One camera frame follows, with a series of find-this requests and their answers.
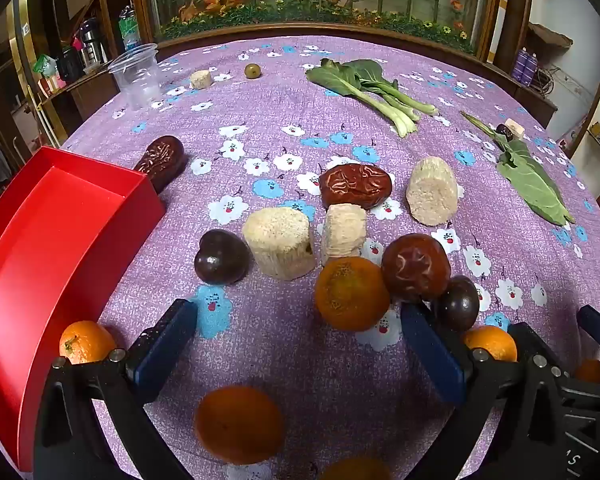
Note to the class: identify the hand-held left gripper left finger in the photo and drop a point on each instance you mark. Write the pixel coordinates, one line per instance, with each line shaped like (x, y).
(165, 350)

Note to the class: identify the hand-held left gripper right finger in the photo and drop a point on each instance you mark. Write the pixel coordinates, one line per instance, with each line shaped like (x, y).
(430, 355)

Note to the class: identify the small orange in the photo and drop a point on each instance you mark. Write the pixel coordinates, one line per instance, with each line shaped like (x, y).
(87, 342)
(587, 370)

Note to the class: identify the round red jujube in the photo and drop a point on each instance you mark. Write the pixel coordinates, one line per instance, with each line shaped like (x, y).
(415, 267)

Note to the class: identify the large orange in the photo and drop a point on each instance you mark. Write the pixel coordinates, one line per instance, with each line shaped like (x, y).
(240, 425)
(352, 292)

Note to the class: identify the dark purple plum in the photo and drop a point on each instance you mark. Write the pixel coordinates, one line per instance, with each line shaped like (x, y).
(221, 257)
(457, 305)

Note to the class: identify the red box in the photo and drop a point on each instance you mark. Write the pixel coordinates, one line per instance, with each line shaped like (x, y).
(45, 240)

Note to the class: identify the narrow corn cob piece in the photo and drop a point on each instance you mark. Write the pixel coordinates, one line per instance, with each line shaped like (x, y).
(344, 235)

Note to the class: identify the wide corn cob piece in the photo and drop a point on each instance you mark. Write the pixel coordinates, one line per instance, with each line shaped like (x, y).
(279, 242)

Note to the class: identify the long corn cob piece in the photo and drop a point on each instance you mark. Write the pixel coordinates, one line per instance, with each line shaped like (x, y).
(432, 190)

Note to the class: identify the green leaf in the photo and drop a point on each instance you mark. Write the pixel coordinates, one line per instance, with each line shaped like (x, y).
(525, 175)

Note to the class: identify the wrinkled red jujube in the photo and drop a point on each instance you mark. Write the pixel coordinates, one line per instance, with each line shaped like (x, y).
(355, 185)

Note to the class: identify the long dark jujube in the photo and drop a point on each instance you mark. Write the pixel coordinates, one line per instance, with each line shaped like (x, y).
(162, 160)

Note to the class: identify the small dark jujube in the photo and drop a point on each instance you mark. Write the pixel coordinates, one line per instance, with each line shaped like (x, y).
(503, 132)

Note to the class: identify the small white cube far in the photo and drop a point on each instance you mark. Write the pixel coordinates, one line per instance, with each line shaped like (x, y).
(516, 129)

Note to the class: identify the purple floral tablecloth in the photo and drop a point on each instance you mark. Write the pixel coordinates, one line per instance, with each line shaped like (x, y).
(280, 110)

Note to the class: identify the wooden side cabinet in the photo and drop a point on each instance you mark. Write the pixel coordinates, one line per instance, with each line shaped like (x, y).
(87, 92)

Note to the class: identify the small corn cob piece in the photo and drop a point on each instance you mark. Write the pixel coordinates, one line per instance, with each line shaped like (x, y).
(200, 79)

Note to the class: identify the clear plastic cup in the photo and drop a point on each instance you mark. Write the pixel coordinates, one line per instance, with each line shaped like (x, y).
(135, 77)

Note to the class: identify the purple spray cans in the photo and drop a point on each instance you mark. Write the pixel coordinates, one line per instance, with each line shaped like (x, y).
(525, 65)

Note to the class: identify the bok choy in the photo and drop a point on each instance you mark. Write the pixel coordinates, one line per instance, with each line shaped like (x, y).
(365, 85)

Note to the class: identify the green olive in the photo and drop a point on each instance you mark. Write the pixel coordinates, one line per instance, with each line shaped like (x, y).
(252, 70)

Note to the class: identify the green package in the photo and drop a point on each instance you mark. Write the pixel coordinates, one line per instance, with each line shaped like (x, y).
(45, 65)

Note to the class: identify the metal thermos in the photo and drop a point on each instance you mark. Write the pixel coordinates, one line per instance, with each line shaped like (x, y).
(92, 42)

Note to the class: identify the plastic water bottle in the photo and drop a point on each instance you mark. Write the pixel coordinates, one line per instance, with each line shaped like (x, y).
(128, 25)

